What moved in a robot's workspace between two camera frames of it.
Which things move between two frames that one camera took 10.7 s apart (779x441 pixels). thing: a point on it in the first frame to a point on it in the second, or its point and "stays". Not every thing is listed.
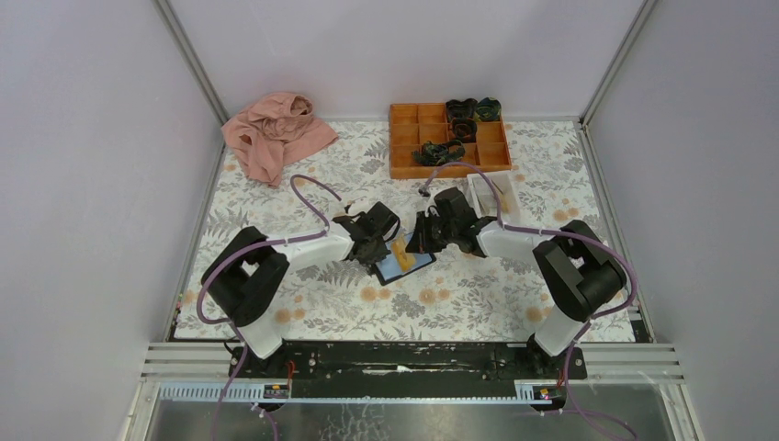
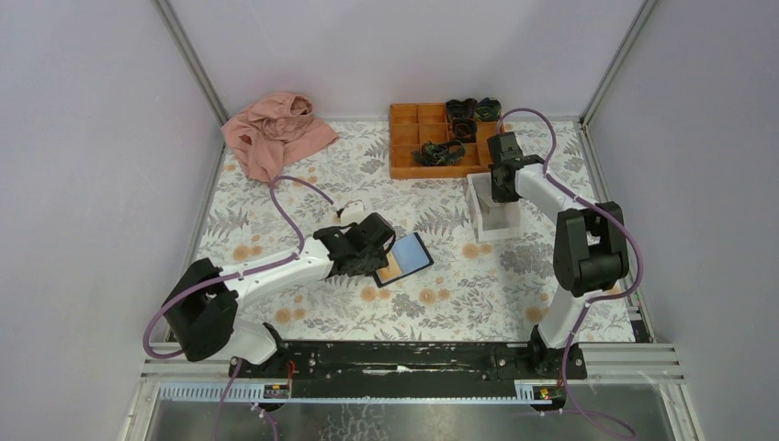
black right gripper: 420,242 to 498,196
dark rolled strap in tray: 465,108 stays
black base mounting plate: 407,369 stays
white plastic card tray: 485,197 stays
